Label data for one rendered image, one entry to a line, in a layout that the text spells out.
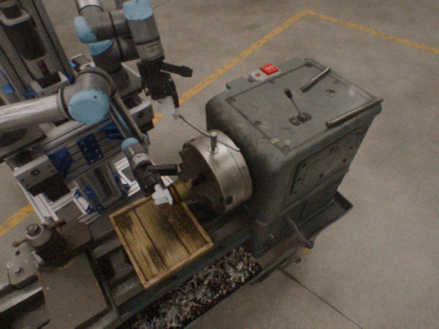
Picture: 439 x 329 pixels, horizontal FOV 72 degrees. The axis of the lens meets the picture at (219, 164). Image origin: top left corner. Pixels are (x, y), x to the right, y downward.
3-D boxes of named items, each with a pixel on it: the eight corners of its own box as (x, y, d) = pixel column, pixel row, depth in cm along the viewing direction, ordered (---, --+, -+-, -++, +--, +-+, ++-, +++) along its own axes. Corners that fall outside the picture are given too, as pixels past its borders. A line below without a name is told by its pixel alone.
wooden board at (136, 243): (172, 187, 141) (170, 183, 138) (214, 247, 122) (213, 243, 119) (110, 220, 130) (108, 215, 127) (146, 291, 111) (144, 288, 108)
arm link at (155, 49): (155, 38, 92) (165, 38, 86) (159, 53, 95) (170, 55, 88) (132, 45, 89) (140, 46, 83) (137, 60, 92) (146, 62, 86)
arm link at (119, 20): (109, 10, 94) (110, 11, 85) (144, 4, 97) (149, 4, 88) (117, 36, 98) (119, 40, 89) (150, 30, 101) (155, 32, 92)
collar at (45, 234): (48, 220, 102) (44, 216, 99) (55, 238, 97) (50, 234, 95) (23, 232, 99) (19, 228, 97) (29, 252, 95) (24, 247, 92)
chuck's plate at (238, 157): (207, 160, 142) (208, 113, 116) (247, 211, 127) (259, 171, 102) (200, 163, 140) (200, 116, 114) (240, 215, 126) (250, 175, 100)
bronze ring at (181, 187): (183, 170, 114) (161, 181, 111) (196, 186, 109) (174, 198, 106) (185, 184, 121) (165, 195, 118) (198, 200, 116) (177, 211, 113)
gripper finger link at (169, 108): (164, 125, 100) (155, 98, 95) (179, 118, 102) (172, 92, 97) (167, 127, 98) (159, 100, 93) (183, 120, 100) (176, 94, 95)
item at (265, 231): (272, 196, 240) (291, 112, 174) (315, 241, 215) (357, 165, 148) (209, 234, 219) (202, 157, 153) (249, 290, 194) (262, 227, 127)
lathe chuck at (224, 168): (200, 163, 140) (200, 116, 114) (240, 215, 126) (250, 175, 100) (183, 172, 137) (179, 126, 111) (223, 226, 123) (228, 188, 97)
